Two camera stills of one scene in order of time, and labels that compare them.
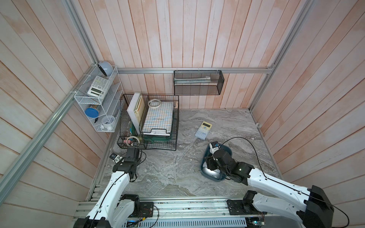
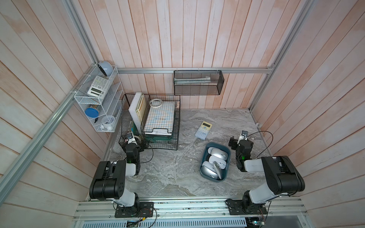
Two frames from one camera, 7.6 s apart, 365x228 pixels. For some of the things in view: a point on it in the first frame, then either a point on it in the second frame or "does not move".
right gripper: x=209 y=162 to x=232 y=140
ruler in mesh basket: x=180 y=81 does not move
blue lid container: x=91 y=112 does not move
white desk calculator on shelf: x=99 y=87 does not move
